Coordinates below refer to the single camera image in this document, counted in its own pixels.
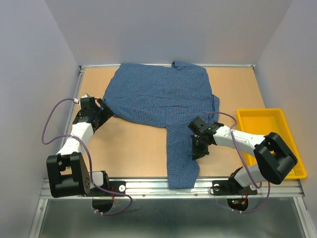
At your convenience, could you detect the blue plaid long sleeve shirt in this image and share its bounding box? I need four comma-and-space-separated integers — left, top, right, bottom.
103, 61, 220, 189

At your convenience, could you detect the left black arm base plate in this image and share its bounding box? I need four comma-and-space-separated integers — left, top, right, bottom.
89, 180, 126, 197

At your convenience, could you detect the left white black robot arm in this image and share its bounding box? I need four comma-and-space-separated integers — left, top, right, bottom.
46, 94, 113, 198

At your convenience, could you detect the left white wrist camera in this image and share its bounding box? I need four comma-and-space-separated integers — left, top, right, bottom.
72, 93, 90, 105

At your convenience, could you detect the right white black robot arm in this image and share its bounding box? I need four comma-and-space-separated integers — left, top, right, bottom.
188, 117, 298, 194

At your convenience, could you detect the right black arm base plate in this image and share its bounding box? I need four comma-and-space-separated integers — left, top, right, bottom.
209, 180, 258, 196

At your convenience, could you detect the aluminium front rail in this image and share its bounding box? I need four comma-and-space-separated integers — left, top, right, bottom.
42, 177, 305, 199

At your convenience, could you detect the yellow plastic tray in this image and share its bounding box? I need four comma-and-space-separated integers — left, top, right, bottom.
236, 108, 307, 179

